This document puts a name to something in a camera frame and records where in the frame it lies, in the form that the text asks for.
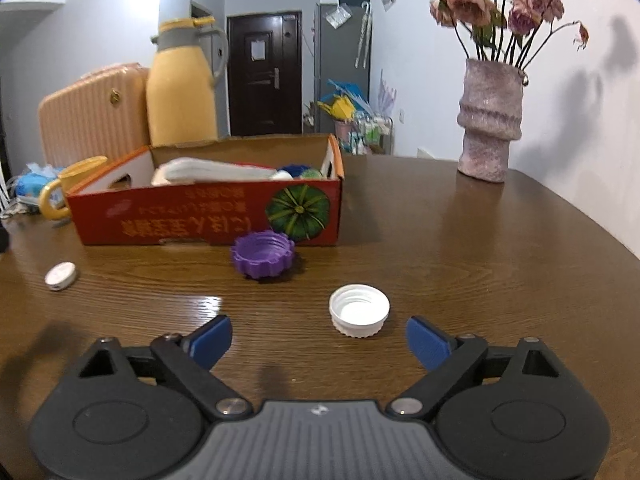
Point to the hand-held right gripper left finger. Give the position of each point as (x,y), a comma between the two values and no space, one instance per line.
(212,340)

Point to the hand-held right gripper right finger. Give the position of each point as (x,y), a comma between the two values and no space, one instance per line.
(427,342)

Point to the small white bottle cap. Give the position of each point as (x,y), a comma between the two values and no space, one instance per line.
(357,310)

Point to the red cardboard box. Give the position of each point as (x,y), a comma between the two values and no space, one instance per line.
(200,215)

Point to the white round case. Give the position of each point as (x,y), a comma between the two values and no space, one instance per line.
(61,276)

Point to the white plastic container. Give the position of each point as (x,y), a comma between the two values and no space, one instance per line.
(210,170)

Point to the purple ribbed cap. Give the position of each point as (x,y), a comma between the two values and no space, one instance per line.
(262,255)

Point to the yellow mug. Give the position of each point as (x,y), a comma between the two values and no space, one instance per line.
(75,172)

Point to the pink textured vase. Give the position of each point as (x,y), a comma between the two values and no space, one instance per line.
(490,125)

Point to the pink pot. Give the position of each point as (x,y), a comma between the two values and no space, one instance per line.
(343,130)

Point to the dark entrance door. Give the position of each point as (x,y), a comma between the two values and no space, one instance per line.
(240,110)

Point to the yellow thermos jug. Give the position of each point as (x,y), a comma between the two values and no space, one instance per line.
(182,105)

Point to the blue tissue pack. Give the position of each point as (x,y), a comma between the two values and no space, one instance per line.
(35,182)

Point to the yellow watering can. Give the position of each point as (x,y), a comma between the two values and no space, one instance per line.
(342,109)

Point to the pink ribbed suitcase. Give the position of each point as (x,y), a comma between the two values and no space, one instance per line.
(90,120)

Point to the grey fridge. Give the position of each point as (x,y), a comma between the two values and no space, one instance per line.
(335,70)

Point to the white folded umbrella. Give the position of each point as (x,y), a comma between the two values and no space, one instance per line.
(364,35)

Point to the grey interior door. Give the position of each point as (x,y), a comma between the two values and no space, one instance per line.
(197,10)

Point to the clear zip bag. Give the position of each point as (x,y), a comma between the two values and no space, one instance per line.
(337,16)

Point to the dried pink roses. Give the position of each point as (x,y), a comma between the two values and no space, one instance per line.
(470,2)

